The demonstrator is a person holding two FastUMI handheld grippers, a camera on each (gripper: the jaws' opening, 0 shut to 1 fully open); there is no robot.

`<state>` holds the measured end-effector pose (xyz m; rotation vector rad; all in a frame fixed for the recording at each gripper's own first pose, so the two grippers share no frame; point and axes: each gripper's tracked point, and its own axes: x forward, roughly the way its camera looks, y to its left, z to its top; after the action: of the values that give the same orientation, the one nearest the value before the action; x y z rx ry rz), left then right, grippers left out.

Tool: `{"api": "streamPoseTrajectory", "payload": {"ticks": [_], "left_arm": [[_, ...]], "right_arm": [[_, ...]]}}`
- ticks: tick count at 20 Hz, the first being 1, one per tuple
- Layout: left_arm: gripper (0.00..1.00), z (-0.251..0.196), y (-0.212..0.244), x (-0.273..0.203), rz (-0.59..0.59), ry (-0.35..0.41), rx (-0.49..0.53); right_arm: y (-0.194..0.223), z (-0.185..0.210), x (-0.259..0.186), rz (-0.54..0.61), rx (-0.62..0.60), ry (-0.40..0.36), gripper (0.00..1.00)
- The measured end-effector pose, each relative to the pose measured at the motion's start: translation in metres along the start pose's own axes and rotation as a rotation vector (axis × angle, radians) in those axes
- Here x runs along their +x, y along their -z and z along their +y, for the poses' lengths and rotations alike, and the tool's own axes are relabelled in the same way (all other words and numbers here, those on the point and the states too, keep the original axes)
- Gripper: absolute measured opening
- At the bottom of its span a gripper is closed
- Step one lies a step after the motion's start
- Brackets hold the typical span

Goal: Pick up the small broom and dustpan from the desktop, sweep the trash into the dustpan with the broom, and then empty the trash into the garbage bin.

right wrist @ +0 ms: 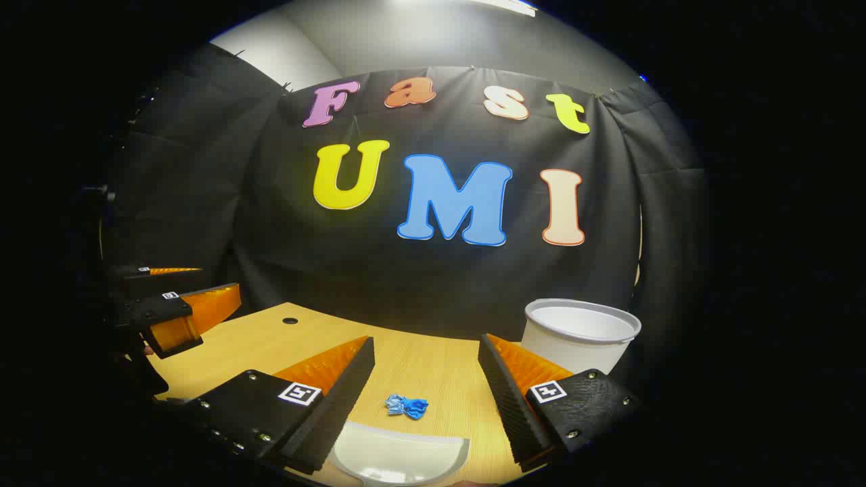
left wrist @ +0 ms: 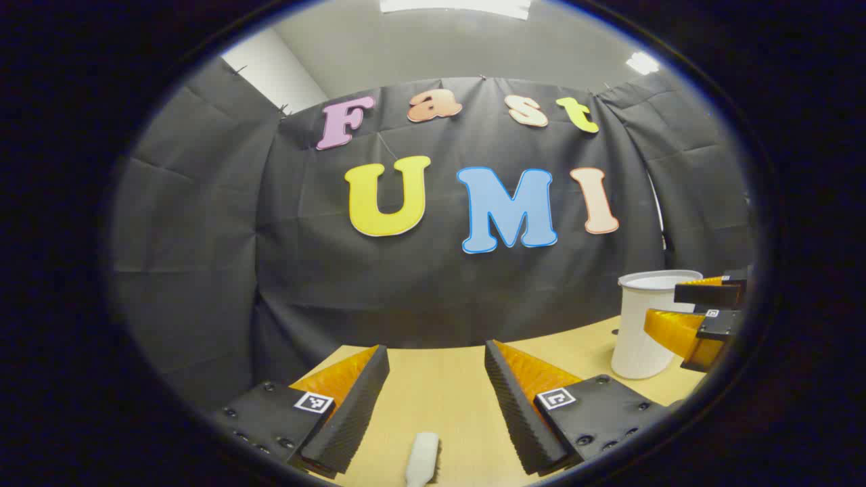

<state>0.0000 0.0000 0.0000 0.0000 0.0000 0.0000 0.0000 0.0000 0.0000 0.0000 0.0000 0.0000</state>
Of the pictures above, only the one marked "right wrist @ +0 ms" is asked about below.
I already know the black backdrop cloth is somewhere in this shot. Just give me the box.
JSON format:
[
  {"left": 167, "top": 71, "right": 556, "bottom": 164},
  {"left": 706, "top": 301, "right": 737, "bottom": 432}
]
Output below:
[{"left": 101, "top": 42, "right": 711, "bottom": 379}]

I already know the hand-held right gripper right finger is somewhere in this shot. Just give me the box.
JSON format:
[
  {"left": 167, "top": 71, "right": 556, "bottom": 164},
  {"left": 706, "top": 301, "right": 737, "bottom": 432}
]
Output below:
[{"left": 478, "top": 333, "right": 642, "bottom": 473}]

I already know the wooden desktop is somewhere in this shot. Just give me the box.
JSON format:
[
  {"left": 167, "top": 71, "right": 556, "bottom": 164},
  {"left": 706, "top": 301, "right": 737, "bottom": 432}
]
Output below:
[{"left": 145, "top": 302, "right": 576, "bottom": 487}]

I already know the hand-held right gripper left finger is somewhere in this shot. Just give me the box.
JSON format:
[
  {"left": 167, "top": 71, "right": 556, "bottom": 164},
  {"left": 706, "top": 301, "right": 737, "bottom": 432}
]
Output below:
[{"left": 152, "top": 336, "right": 376, "bottom": 476}]

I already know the grey plastic dustpan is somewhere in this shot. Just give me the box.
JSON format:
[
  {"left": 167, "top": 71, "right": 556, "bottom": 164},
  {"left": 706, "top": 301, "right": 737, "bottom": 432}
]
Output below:
[{"left": 328, "top": 421, "right": 471, "bottom": 487}]

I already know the white ribbed garbage bin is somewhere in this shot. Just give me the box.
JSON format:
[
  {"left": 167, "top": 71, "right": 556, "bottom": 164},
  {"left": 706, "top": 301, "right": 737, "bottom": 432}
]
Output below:
[{"left": 520, "top": 298, "right": 642, "bottom": 376}]

